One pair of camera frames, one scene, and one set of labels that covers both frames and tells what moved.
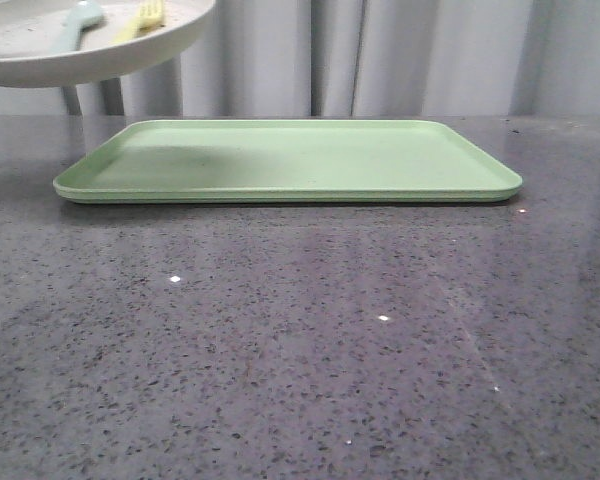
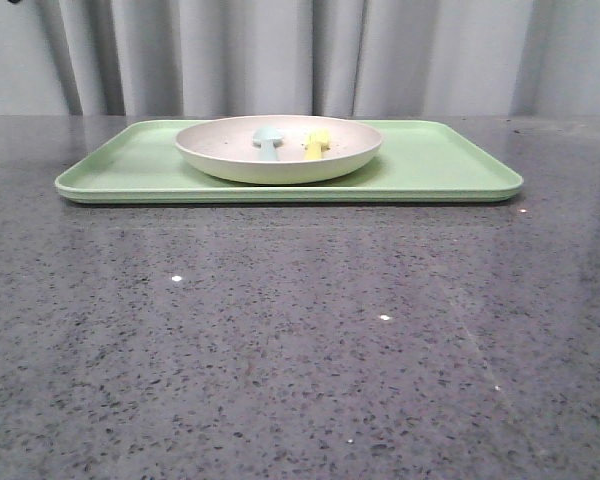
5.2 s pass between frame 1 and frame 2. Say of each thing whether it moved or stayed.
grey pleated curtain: stayed
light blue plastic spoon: moved
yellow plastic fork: moved
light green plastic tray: stayed
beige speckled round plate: moved
